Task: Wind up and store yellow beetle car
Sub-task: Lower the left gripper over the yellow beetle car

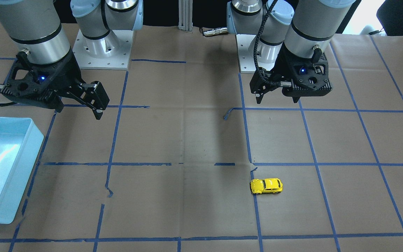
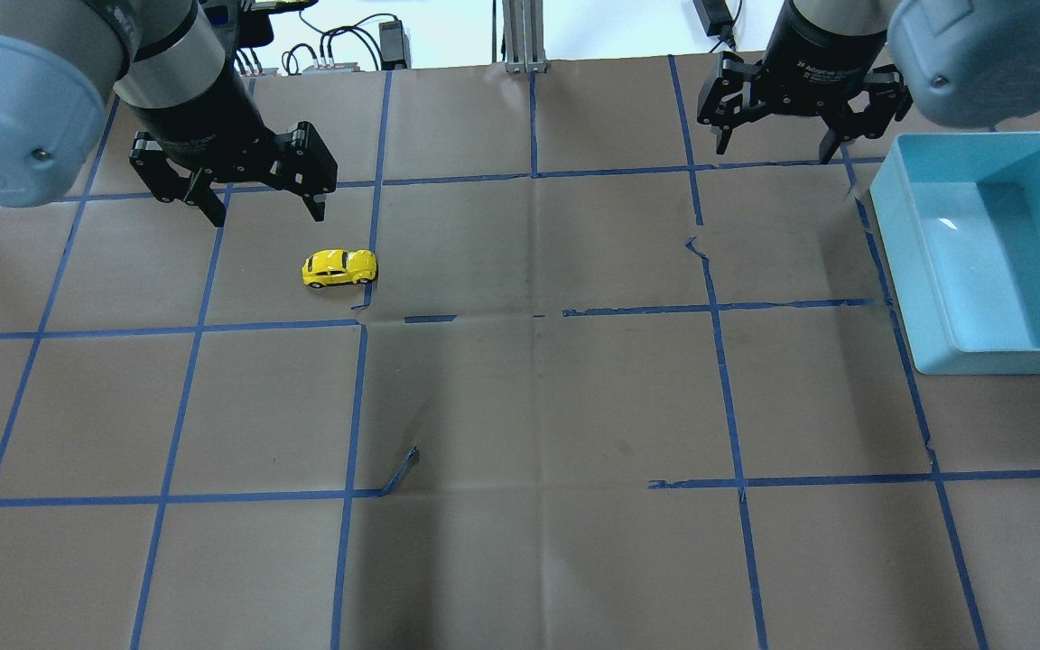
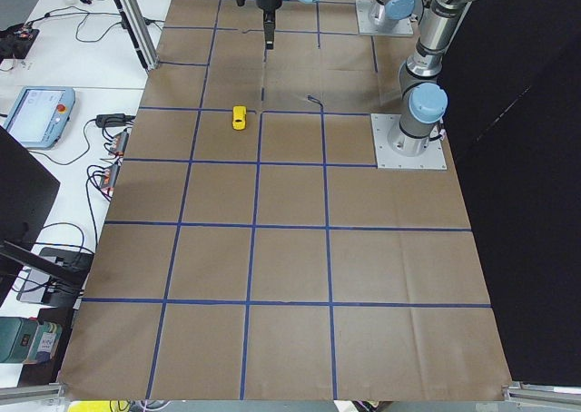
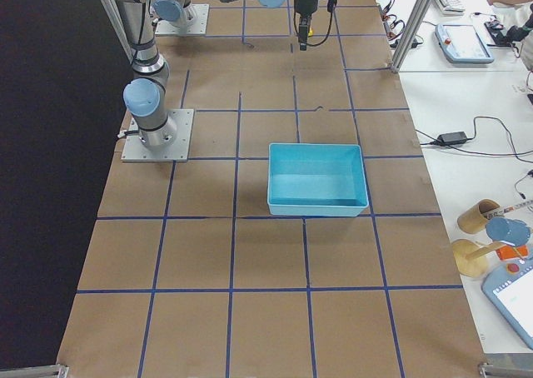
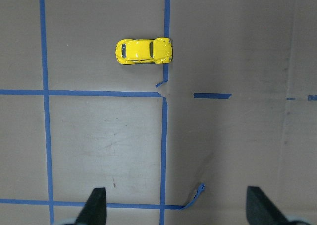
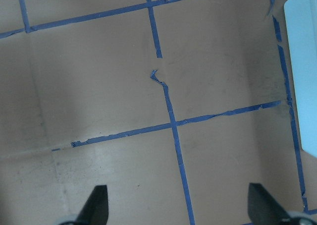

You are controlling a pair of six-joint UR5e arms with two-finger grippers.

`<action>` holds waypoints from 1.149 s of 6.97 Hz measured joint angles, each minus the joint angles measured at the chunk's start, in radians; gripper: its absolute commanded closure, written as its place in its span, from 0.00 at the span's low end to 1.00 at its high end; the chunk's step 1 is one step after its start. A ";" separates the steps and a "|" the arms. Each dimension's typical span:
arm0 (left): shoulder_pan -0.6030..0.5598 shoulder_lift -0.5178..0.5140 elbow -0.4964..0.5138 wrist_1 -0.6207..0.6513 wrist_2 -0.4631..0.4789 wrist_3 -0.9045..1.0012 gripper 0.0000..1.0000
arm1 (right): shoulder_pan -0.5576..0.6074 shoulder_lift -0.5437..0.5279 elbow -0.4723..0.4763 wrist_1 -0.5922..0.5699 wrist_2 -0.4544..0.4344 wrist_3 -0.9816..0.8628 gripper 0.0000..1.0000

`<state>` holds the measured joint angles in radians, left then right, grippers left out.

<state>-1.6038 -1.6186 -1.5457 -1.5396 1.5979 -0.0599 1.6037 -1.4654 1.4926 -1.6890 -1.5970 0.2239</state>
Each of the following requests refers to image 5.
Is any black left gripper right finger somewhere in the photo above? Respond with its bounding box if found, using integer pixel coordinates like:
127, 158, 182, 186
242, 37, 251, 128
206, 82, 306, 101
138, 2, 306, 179
246, 186, 289, 225

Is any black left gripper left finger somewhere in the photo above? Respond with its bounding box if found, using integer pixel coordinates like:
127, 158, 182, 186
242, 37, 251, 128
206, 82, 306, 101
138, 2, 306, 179
75, 187, 107, 225

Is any yellow beetle toy car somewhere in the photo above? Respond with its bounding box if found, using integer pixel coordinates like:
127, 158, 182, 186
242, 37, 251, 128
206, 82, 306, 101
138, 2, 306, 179
115, 37, 173, 65

